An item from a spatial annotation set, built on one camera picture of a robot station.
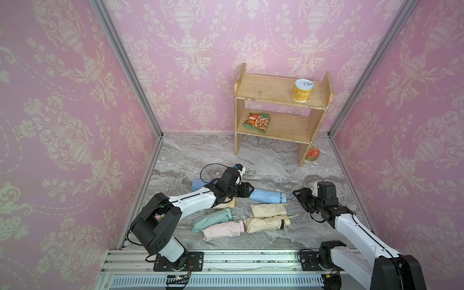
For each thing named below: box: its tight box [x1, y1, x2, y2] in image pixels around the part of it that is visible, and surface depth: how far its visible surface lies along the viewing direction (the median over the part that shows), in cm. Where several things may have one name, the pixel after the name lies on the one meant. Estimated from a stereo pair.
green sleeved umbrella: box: [192, 207, 239, 233], surface depth 83 cm
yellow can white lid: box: [292, 78, 315, 103], surface depth 73 cm
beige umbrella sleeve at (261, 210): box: [250, 203, 287, 219], surface depth 86 cm
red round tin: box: [305, 146, 321, 162], surface depth 108 cm
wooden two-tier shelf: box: [233, 62, 335, 167], surface depth 86 cm
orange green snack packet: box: [243, 112, 272, 135], surface depth 99 cm
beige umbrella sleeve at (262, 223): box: [243, 215, 291, 234], surface depth 81 cm
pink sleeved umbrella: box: [201, 219, 245, 243], surface depth 80 cm
